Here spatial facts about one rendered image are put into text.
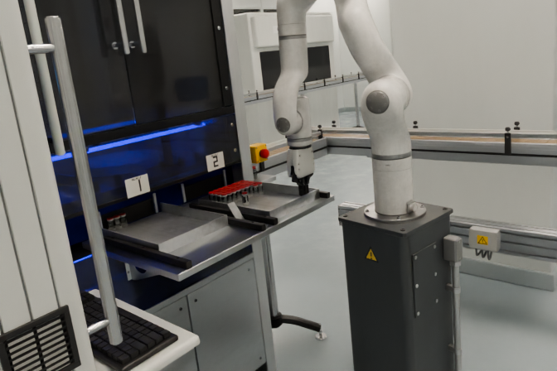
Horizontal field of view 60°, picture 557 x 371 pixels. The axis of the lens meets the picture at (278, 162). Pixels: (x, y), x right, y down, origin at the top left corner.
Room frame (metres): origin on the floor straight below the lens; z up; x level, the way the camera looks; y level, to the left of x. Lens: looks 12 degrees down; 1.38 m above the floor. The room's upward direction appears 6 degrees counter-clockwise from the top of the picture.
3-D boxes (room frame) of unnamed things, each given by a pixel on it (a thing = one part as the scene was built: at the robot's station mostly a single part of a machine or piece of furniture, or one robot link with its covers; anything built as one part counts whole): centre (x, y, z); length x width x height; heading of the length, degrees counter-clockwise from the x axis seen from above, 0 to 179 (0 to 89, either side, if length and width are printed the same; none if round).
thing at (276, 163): (2.28, 0.01, 0.92); 0.69 x 0.16 x 0.16; 139
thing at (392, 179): (1.44, -0.35, 0.95); 0.19 x 0.19 x 0.18
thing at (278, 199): (1.63, 0.08, 0.90); 0.34 x 0.26 x 0.04; 48
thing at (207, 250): (1.53, 0.23, 0.87); 0.70 x 0.48 x 0.02; 139
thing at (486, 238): (1.98, -0.87, 0.50); 0.12 x 0.05 x 0.09; 49
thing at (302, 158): (1.58, -0.08, 1.03); 0.10 x 0.08 x 0.11; 139
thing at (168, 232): (1.45, 0.39, 0.90); 0.34 x 0.26 x 0.04; 49
